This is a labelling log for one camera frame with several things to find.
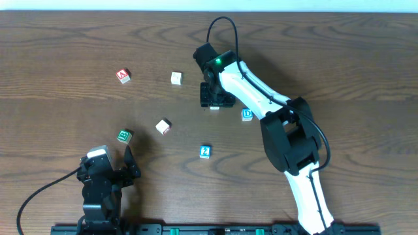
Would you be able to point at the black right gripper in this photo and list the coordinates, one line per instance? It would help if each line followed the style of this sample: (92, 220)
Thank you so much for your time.
(216, 99)

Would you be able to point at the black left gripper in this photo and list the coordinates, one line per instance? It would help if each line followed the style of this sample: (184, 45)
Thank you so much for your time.
(115, 176)

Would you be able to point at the blue number 2 block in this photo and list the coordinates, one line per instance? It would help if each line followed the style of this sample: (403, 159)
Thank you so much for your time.
(205, 152)

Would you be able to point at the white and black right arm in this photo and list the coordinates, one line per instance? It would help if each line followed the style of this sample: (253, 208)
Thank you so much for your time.
(291, 139)

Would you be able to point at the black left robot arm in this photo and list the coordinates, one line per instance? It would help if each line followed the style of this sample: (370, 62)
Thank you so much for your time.
(102, 191)

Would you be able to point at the green letter B block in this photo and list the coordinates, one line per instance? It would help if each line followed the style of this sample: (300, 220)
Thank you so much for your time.
(125, 136)

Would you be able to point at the plain white wooden block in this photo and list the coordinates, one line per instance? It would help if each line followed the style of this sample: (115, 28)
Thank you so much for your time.
(176, 78)

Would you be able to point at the blue letter D block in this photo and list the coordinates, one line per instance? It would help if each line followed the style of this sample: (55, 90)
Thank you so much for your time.
(246, 114)

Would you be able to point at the white block with red side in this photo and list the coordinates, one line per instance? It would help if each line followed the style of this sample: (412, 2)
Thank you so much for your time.
(164, 126)

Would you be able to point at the red letter A block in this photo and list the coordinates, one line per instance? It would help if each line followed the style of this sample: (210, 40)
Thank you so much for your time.
(123, 76)

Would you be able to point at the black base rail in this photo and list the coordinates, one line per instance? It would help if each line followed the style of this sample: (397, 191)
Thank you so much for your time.
(277, 229)

